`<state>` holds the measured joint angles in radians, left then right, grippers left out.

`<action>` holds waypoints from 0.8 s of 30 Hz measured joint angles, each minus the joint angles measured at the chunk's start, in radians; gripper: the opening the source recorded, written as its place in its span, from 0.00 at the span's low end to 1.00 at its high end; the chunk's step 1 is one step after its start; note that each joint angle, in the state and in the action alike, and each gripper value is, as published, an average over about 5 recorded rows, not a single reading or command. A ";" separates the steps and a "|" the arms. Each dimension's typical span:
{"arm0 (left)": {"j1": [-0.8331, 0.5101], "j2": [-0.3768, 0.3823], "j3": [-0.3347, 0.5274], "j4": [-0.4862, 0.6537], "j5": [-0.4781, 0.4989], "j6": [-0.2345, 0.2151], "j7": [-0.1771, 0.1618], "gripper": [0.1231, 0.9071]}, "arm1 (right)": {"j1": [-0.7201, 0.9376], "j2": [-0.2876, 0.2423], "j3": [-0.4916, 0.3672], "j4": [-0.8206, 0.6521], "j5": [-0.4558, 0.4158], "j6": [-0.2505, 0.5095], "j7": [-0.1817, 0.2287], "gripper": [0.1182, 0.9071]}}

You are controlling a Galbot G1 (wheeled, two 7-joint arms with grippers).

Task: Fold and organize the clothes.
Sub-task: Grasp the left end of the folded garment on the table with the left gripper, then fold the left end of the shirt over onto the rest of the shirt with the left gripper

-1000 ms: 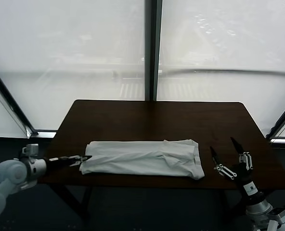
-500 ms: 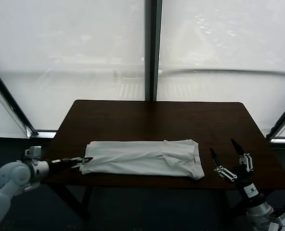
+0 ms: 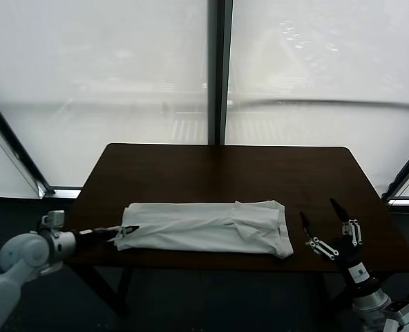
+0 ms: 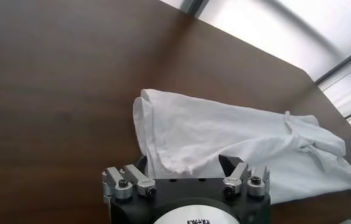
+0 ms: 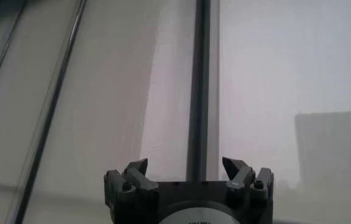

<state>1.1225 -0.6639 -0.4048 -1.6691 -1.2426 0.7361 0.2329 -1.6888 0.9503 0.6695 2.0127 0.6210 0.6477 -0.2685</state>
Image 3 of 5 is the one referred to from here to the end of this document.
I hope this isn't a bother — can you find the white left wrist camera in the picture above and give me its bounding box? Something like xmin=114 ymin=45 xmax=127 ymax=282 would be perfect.
xmin=40 ymin=210 xmax=66 ymax=231

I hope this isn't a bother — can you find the dark vertical window mullion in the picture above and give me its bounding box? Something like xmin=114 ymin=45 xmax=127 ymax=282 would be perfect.
xmin=207 ymin=0 xmax=234 ymax=147

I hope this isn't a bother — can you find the black table leg frame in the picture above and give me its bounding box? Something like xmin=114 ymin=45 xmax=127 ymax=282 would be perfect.
xmin=76 ymin=264 xmax=135 ymax=319
xmin=313 ymin=271 xmax=409 ymax=312

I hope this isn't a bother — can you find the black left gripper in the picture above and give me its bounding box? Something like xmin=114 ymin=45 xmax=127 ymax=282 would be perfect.
xmin=74 ymin=224 xmax=140 ymax=250

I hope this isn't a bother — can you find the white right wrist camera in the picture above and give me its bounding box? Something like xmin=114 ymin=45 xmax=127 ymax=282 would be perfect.
xmin=383 ymin=299 xmax=409 ymax=332

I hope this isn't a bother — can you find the slanted dark window frame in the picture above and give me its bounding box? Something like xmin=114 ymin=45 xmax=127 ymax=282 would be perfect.
xmin=0 ymin=84 xmax=57 ymax=200
xmin=380 ymin=138 xmax=409 ymax=205

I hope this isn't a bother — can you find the white t-shirt red print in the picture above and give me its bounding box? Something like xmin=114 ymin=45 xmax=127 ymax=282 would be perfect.
xmin=114 ymin=199 xmax=294 ymax=259

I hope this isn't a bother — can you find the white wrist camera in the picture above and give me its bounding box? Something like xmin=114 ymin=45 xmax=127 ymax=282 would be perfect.
xmin=383 ymin=299 xmax=409 ymax=332
xmin=40 ymin=210 xmax=66 ymax=231

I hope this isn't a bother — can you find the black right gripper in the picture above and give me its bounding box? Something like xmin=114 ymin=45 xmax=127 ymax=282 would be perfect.
xmin=299 ymin=197 xmax=379 ymax=299

